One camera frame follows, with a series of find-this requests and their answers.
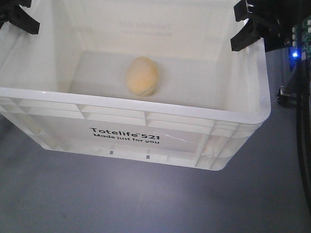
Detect black cables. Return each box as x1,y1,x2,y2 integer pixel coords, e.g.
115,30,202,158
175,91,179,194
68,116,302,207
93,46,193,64
295,0,311,207

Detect cream round plush toy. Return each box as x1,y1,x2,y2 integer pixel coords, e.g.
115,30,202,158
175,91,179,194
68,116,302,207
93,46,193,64
125,56,159,97

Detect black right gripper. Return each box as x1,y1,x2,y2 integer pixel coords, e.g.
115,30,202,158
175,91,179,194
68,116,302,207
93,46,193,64
230,0,311,52

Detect green circuit board with LED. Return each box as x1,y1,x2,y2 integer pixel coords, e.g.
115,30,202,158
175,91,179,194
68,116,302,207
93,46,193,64
290,16,311,60

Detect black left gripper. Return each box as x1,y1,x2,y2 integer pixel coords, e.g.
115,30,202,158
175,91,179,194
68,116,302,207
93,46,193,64
0,0,40,34

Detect white plastic Totelife tote box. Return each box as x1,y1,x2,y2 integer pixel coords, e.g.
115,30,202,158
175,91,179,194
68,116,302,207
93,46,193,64
0,0,271,170

